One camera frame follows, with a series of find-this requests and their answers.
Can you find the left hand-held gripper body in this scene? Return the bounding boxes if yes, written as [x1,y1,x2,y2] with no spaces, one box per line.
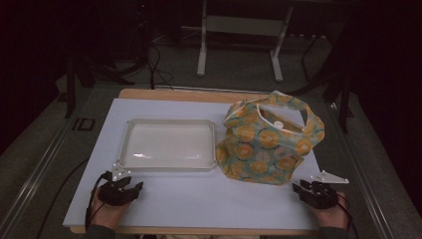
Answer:
[98,162,133,207]

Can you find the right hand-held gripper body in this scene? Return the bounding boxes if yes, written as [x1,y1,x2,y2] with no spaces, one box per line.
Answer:
[303,170,350,210]

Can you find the white plastic tray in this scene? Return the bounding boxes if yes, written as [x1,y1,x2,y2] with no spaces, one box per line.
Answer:
[115,118,218,172]

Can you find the yellow floral cloth bag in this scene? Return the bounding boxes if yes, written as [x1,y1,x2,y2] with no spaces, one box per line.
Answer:
[215,90,325,186]

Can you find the person's left hand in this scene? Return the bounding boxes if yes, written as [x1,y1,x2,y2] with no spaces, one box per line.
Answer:
[89,190,132,231]

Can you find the person's right hand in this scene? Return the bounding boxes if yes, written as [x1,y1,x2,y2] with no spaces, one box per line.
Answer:
[313,191,349,230]

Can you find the white table sheet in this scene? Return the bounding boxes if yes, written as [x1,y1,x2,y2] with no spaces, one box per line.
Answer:
[63,98,321,231]

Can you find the black stand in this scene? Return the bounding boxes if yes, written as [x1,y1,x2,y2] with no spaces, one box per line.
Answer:
[64,49,135,119]
[287,33,355,134]

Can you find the white metal stand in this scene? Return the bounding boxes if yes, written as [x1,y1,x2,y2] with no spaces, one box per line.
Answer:
[180,0,295,84]

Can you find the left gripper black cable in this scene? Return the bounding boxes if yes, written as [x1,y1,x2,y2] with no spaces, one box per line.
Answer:
[84,170,112,231]

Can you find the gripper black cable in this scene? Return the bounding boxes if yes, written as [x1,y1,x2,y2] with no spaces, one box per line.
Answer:
[84,170,112,231]
[334,192,360,239]

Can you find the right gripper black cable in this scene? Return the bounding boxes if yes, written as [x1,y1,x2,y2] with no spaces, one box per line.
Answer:
[334,192,360,239]

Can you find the metal floor rail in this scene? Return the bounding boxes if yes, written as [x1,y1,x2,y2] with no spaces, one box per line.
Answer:
[326,102,396,239]
[0,113,83,239]

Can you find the black floor cable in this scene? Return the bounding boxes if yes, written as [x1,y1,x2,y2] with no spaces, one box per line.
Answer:
[35,158,91,239]

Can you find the black floor cables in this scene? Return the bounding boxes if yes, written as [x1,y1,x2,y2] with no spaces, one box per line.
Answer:
[144,43,174,91]

